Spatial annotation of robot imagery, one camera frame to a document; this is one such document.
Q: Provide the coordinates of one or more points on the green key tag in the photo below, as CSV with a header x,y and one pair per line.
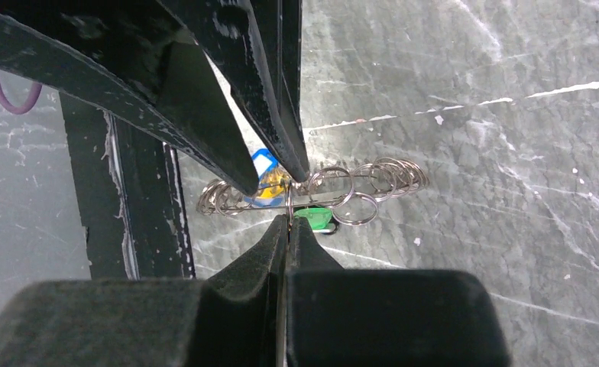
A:
x,y
320,219

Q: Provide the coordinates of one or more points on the yellow key tag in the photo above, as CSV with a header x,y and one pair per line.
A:
x,y
273,184

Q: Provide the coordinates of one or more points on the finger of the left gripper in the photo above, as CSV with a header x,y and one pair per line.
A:
x,y
134,60
256,45

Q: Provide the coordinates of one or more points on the blue key tag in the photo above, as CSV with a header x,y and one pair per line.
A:
x,y
263,162

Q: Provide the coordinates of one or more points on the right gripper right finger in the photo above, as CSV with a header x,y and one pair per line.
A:
x,y
338,316

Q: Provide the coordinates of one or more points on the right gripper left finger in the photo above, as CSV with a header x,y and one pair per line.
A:
x,y
225,320

